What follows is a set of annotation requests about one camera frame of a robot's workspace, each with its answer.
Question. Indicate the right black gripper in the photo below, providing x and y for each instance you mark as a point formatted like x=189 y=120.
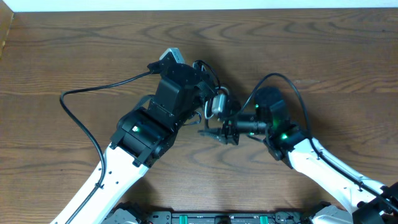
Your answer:
x=221 y=134

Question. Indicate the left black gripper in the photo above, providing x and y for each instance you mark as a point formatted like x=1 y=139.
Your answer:
x=209 y=84

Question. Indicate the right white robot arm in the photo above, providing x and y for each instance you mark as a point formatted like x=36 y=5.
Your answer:
x=364 y=200

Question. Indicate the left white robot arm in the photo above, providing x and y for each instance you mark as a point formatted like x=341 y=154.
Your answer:
x=142 y=136

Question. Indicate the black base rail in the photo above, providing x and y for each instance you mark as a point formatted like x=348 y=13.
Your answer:
x=217 y=217

